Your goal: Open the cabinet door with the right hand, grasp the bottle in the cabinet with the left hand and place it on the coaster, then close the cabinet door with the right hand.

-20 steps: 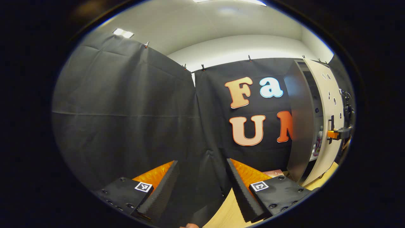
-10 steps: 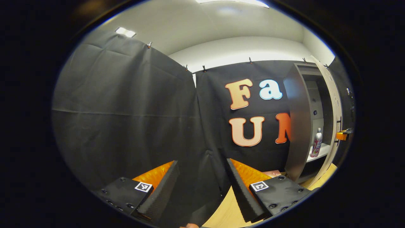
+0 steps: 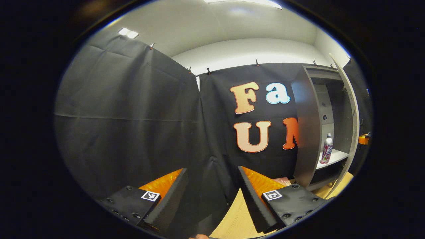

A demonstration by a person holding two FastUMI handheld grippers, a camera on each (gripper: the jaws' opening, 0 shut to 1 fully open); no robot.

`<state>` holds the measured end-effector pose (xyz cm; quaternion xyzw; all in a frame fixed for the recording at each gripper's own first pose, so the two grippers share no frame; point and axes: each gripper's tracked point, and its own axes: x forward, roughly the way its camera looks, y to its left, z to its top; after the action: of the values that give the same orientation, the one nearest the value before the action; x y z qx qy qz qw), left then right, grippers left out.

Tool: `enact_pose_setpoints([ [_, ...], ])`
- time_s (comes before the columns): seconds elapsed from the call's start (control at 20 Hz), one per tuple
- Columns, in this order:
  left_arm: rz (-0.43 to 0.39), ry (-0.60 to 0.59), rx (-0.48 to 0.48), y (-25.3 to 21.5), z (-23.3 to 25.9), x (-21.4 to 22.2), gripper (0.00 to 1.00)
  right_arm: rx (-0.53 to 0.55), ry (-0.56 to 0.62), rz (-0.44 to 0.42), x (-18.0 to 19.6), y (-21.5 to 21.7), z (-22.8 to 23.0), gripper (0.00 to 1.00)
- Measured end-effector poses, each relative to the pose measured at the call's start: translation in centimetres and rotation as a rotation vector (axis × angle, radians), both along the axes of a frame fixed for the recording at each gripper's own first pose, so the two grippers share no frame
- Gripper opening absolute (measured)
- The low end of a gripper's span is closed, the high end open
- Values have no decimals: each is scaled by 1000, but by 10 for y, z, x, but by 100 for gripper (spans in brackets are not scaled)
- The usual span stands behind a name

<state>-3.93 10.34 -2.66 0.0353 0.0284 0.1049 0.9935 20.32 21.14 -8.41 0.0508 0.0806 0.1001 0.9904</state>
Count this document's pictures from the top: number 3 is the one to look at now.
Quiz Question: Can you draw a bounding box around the grey cabinet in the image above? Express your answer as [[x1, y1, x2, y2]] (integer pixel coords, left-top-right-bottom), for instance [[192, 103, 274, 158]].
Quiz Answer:
[[292, 65, 354, 191]]

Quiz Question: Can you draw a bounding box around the white cabinet shelf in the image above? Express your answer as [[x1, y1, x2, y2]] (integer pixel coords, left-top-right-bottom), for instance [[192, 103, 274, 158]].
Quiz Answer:
[[315, 149, 349, 170]]

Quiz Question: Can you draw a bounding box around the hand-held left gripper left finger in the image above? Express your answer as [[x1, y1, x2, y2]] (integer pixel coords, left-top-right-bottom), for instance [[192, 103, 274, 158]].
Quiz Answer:
[[100, 168, 188, 233]]

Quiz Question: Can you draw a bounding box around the large ceiling light panel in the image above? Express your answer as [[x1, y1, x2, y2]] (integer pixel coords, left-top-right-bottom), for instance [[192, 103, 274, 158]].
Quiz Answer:
[[203, 0, 283, 10]]

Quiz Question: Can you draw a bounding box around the pink label bottle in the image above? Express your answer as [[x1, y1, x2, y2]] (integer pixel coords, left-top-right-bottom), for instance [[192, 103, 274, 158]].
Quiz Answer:
[[319, 133, 333, 165]]

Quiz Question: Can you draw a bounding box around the small ceiling light panel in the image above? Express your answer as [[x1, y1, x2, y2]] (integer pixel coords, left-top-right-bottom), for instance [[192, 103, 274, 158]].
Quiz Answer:
[[118, 27, 140, 39]]

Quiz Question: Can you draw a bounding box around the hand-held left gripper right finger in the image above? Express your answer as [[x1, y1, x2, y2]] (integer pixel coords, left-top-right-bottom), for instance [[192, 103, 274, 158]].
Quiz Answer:
[[238, 166, 327, 234]]

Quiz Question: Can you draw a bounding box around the beige cabinet door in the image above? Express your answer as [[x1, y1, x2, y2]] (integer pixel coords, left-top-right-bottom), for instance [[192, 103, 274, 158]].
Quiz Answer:
[[327, 53, 362, 199]]

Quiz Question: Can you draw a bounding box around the black backdrop cloth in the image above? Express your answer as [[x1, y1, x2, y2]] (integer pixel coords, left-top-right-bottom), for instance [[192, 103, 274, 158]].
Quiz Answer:
[[54, 30, 374, 238]]

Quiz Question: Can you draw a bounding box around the row of backdrop clips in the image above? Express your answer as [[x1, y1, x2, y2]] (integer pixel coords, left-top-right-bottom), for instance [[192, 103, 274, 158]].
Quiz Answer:
[[149, 42, 336, 75]]

